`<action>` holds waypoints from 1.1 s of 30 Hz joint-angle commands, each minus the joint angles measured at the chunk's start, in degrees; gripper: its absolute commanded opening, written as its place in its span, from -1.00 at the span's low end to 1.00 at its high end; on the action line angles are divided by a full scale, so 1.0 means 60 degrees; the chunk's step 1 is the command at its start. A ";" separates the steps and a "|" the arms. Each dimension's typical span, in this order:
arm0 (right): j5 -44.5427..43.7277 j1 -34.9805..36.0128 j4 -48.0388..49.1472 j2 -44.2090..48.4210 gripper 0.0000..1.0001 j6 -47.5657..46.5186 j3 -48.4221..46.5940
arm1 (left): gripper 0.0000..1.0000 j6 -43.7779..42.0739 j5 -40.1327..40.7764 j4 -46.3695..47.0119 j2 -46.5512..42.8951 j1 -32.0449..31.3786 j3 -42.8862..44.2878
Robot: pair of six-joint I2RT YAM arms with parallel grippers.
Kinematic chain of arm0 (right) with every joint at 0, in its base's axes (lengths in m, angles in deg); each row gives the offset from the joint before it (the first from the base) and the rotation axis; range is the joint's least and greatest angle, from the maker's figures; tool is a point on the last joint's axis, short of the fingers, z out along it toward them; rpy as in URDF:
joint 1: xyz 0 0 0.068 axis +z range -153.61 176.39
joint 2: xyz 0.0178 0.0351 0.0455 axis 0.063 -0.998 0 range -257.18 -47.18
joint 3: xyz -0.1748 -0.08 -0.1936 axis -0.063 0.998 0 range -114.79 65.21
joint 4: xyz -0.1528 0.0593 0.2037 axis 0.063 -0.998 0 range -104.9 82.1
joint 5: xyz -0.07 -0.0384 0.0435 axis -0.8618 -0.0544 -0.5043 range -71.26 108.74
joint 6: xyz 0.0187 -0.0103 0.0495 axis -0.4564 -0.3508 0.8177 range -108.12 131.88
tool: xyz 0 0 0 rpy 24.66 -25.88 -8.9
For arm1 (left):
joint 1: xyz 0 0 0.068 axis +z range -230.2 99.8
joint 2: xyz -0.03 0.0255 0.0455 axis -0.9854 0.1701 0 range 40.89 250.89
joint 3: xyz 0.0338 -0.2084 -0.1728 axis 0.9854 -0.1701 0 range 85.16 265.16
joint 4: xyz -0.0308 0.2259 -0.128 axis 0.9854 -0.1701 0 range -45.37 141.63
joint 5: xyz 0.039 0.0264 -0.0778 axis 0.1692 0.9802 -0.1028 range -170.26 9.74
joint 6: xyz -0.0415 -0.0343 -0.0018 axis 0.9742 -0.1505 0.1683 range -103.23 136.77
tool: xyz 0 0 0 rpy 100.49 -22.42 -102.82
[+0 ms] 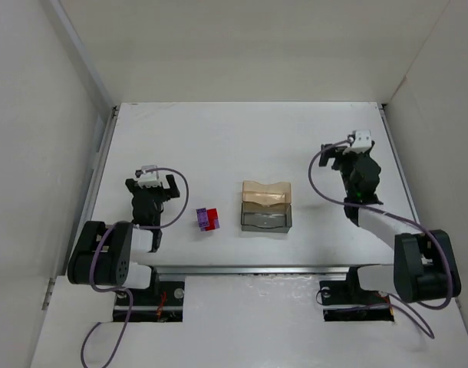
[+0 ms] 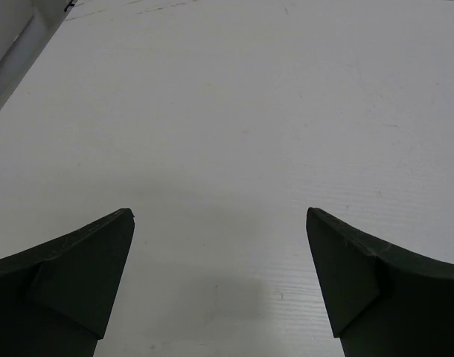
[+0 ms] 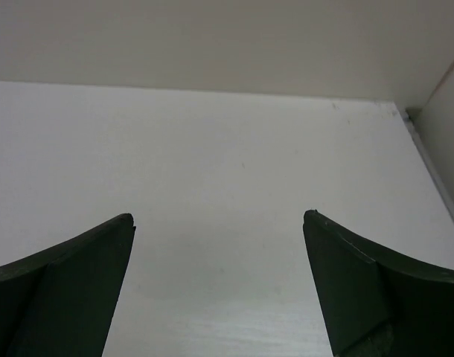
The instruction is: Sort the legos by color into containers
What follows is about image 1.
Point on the aluminium rail front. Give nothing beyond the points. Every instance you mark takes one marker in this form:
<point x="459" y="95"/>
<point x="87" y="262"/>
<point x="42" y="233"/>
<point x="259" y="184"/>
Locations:
<point x="247" y="270"/>

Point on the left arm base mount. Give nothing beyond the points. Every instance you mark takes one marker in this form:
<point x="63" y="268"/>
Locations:
<point x="154" y="299"/>

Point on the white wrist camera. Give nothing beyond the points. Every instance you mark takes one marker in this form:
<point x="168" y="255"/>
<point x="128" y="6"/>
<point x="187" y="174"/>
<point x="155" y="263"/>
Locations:
<point x="359" y="141"/>
<point x="148" y="177"/>

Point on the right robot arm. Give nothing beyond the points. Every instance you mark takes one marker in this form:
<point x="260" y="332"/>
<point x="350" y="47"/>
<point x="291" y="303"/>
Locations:
<point x="424" y="267"/>

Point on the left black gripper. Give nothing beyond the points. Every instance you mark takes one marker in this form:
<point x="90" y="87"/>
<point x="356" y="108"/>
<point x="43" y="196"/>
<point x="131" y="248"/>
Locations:
<point x="151" y="190"/>

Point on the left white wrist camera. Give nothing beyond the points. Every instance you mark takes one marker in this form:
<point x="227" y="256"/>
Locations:
<point x="148" y="177"/>

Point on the orange transparent container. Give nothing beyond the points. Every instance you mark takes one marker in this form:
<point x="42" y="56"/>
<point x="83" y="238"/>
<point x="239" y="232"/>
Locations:
<point x="266" y="195"/>

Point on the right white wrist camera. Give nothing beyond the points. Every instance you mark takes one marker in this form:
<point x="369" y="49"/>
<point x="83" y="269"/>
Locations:
<point x="359" y="141"/>

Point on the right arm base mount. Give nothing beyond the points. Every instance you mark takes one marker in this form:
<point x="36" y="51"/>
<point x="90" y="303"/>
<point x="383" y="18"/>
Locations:
<point x="345" y="301"/>

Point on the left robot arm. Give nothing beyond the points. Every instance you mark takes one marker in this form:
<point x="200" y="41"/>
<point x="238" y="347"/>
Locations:
<point x="102" y="255"/>

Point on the red lego brick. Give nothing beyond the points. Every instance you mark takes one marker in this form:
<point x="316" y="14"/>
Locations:
<point x="212" y="220"/>

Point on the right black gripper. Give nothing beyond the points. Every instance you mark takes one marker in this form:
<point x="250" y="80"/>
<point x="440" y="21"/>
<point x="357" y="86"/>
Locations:
<point x="344" y="159"/>

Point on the grey transparent container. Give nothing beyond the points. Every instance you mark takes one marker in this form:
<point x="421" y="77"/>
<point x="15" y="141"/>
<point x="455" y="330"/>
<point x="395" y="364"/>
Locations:
<point x="266" y="218"/>

